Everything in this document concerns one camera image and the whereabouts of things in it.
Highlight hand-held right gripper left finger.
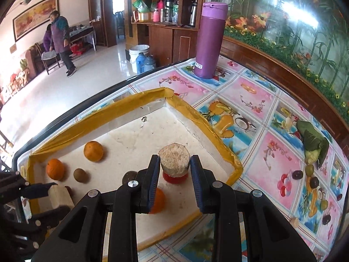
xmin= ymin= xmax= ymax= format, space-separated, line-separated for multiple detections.
xmin=31 ymin=154 xmax=161 ymax=262

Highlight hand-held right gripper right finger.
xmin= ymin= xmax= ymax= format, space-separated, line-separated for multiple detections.
xmin=190 ymin=155 xmax=318 ymax=262

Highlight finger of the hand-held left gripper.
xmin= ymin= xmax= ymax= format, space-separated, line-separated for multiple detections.
xmin=0 ymin=171 xmax=58 ymax=200
xmin=26 ymin=205 xmax=72 ymax=231

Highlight pale blocky cut chunk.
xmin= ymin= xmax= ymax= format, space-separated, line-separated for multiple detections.
xmin=48 ymin=186 xmax=75 ymax=210

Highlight orange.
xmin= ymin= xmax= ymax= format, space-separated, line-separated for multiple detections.
xmin=46 ymin=159 xmax=65 ymax=181
xmin=83 ymin=141 xmax=104 ymax=162
xmin=149 ymin=188 xmax=166 ymax=214

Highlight beige cylindrical cut chunk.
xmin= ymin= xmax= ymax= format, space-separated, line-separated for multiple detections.
xmin=158 ymin=143 xmax=190 ymax=177

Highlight white foam tray yellow tape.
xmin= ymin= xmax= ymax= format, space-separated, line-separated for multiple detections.
xmin=17 ymin=87 xmax=244 ymax=252

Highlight red round fruit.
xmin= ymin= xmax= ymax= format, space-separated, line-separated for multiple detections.
xmin=163 ymin=171 xmax=189 ymax=185

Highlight brown kiwi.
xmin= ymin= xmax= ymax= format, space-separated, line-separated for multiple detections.
xmin=73 ymin=168 xmax=90 ymax=183
xmin=122 ymin=171 xmax=138 ymax=186

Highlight fruit print tablecloth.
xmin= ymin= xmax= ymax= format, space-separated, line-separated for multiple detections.
xmin=16 ymin=55 xmax=347 ymax=262

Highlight black edged table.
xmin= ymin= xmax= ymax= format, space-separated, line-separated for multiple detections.
xmin=11 ymin=55 xmax=349 ymax=262

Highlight wooden sofa with cushions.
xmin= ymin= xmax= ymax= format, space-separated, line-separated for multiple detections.
xmin=0 ymin=50 xmax=37 ymax=105

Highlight green leaf wrapped zongzi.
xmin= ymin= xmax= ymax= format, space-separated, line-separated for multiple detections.
xmin=296 ymin=120 xmax=330 ymax=170

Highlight white plastic bucket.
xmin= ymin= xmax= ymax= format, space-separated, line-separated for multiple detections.
xmin=129 ymin=44 xmax=150 ymax=74

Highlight brown wooden cabinet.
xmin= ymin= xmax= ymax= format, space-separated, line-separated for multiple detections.
xmin=131 ymin=19 xmax=203 ymax=69

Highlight purple thermos bottle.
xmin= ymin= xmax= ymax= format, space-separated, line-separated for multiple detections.
xmin=193 ymin=2 xmax=228 ymax=79

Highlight red packages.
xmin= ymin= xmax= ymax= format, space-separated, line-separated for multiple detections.
xmin=70 ymin=42 xmax=87 ymax=55

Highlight dark wooden chair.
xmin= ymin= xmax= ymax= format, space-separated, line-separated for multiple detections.
xmin=116 ymin=11 xmax=126 ymax=39

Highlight side table dark cloth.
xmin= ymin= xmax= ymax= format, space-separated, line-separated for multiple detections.
xmin=67 ymin=25 xmax=97 ymax=52

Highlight steel black carafe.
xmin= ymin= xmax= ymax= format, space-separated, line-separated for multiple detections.
xmin=189 ymin=1 xmax=198 ymax=27

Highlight black thermal pot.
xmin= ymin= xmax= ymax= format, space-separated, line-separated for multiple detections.
xmin=165 ymin=0 xmax=175 ymax=23

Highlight green plastic bag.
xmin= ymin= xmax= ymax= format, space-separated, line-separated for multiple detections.
xmin=132 ymin=0 xmax=149 ymax=13

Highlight glass flower bamboo panel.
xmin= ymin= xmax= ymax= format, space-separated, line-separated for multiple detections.
xmin=203 ymin=0 xmax=349 ymax=115

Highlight metal frame chair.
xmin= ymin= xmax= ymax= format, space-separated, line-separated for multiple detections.
xmin=34 ymin=42 xmax=61 ymax=75

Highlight framed wall painting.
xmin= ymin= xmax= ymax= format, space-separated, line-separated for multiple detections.
xmin=12 ymin=0 xmax=60 ymax=43

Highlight brown wooden door frame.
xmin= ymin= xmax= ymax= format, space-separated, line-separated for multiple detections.
xmin=87 ymin=0 xmax=118 ymax=48

